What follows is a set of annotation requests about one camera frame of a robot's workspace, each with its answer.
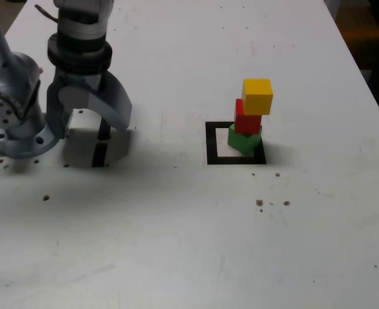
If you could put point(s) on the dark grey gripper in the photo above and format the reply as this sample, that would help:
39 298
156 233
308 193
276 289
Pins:
79 80

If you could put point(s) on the green cube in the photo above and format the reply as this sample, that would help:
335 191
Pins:
240 143

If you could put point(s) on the red cube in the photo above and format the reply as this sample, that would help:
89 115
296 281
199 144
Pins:
245 124

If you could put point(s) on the yellow cube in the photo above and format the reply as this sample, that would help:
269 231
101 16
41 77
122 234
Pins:
256 96

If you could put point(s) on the black tape square outline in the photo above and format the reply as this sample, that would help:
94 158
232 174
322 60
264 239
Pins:
211 145

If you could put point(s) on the black tape strip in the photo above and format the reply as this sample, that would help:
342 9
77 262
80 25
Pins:
99 154

